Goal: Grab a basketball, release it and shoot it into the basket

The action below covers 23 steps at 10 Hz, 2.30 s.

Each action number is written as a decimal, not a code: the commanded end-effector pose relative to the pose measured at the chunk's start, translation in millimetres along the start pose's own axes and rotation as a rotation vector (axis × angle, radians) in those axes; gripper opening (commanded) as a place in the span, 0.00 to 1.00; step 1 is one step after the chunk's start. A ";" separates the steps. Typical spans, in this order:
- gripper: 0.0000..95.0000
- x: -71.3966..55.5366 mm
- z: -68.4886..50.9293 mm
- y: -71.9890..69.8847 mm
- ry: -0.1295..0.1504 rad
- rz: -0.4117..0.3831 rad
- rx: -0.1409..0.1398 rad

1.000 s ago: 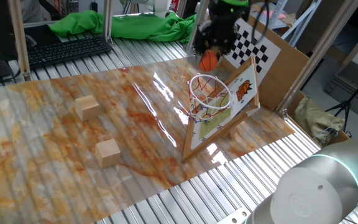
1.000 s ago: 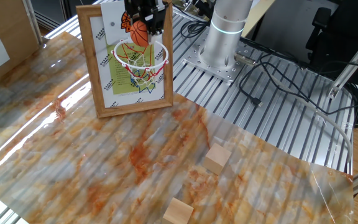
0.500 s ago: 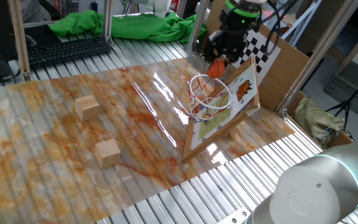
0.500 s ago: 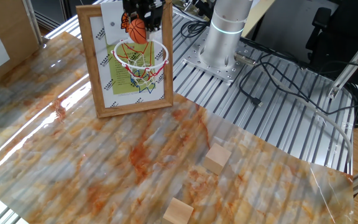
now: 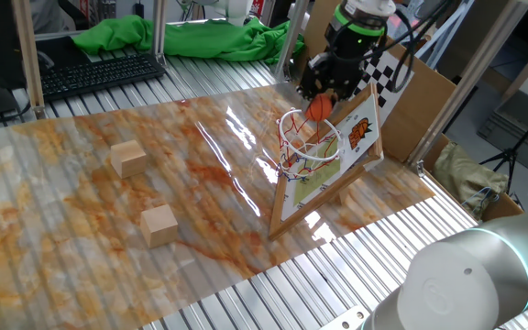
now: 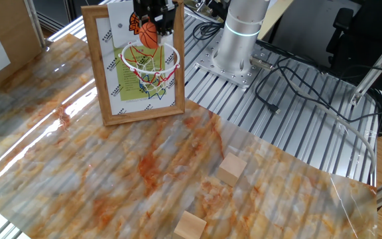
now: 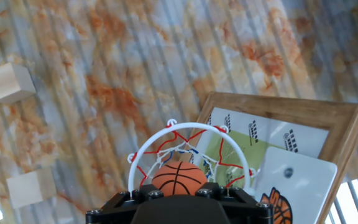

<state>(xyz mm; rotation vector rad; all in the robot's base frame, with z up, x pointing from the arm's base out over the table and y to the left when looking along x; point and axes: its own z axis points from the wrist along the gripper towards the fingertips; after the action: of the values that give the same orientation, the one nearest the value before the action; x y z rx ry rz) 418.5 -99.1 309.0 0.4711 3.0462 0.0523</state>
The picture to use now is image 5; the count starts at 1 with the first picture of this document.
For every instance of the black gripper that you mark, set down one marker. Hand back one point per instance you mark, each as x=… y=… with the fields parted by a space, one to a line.
x=346 y=64

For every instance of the small orange basketball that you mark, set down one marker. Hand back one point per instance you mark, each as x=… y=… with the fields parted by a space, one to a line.
x=319 y=108

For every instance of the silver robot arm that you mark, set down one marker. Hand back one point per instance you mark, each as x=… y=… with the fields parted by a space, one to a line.
x=475 y=275

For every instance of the white mini basketball hoop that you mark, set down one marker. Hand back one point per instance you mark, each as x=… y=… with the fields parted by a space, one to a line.
x=360 y=133

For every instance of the checkerboard calibration sheet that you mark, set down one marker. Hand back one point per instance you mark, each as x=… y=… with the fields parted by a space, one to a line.
x=385 y=75

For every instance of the green cloth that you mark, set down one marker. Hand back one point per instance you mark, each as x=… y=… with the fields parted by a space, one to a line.
x=218 y=41

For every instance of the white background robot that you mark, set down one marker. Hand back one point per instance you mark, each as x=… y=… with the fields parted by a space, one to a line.
x=232 y=9

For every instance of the olive green bag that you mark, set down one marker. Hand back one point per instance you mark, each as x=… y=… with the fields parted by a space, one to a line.
x=461 y=174

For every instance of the black tripod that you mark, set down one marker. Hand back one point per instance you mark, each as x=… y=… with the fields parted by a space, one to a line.
x=509 y=156

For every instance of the light wooden block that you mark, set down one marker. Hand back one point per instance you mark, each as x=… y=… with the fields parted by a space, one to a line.
x=128 y=159
x=159 y=227

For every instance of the brown cardboard box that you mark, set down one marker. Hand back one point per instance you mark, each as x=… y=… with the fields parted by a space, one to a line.
x=502 y=210

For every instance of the black keyboard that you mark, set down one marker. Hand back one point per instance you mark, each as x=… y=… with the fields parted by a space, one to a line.
x=94 y=73

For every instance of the person's grey shirt torso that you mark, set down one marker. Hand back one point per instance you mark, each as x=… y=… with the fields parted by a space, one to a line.
x=51 y=16

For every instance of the orange marble pattern mat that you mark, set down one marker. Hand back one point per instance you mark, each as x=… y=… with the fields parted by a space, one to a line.
x=62 y=252

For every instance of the aluminium profile post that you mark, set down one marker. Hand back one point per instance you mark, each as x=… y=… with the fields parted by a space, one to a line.
x=465 y=82
x=159 y=27
x=291 y=41

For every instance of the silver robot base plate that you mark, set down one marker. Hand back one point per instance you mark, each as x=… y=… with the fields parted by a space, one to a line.
x=346 y=321

